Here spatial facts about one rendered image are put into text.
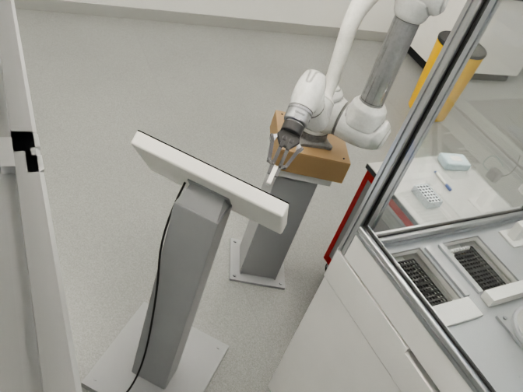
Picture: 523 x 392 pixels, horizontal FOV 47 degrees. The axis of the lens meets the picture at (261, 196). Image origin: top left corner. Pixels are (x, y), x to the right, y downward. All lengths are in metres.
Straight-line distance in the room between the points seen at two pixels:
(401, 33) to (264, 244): 1.25
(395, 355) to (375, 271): 0.27
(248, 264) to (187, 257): 1.11
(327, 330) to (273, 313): 0.86
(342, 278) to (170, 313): 0.65
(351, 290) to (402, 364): 0.30
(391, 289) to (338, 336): 0.36
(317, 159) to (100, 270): 1.19
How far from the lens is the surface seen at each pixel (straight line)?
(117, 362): 2.71
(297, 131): 2.07
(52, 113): 3.97
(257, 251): 3.05
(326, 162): 2.63
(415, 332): 1.90
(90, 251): 3.13
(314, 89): 2.12
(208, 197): 1.92
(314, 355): 2.37
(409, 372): 1.97
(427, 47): 6.07
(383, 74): 2.46
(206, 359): 2.78
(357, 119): 2.53
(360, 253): 2.02
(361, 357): 2.14
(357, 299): 2.07
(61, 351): 0.30
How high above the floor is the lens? 2.30
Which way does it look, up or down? 39 degrees down
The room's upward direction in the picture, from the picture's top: 20 degrees clockwise
